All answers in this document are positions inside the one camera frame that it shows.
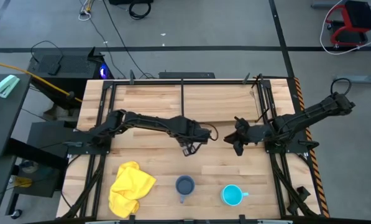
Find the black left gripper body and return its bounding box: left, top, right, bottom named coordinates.
left=175, top=119, right=212, bottom=149

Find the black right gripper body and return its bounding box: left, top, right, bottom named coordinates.
left=233, top=116, right=275, bottom=157

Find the grey-blue mug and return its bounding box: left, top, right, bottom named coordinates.
left=175, top=175, right=196, bottom=205

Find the teal mug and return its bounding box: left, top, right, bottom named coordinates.
left=220, top=184, right=250, bottom=207

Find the black power strip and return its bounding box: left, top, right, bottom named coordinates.
left=158, top=72, right=216, bottom=80

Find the yellow cloth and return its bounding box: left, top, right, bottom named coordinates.
left=108, top=161, right=157, bottom=219

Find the black computer tower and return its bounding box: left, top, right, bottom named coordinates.
left=27, top=46, right=114, bottom=110

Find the black desk leg stand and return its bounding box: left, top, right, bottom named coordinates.
left=4, top=120, right=80, bottom=216

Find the small black device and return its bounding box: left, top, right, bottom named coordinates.
left=47, top=63, right=62, bottom=77

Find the red rolling stool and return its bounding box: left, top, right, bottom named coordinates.
left=325, top=0, right=371, bottom=49

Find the black desk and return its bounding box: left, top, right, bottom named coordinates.
left=0, top=73, right=32, bottom=159

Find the mint green stapler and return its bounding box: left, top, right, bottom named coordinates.
left=0, top=74, right=21, bottom=99

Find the black metal table frame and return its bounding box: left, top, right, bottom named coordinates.
left=62, top=73, right=323, bottom=224

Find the long black floor cable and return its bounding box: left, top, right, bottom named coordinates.
left=101, top=0, right=157, bottom=80

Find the coiled black cable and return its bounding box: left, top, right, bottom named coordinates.
left=128, top=1, right=152, bottom=21

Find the white yellow cable bundle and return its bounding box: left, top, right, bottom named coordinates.
left=77, top=0, right=96, bottom=22

